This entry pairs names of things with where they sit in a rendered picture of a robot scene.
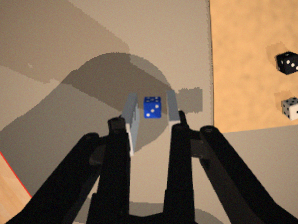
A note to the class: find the blue die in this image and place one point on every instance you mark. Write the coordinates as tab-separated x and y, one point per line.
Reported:
152	107

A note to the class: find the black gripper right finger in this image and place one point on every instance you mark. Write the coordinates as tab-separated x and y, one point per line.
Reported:
241	194

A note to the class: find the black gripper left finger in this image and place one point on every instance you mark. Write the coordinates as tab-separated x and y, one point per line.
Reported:
60	198

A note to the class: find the black die with white pips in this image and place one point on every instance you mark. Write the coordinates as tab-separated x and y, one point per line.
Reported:
287	62

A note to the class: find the orange flat mat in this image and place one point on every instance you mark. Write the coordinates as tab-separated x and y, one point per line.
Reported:
246	37

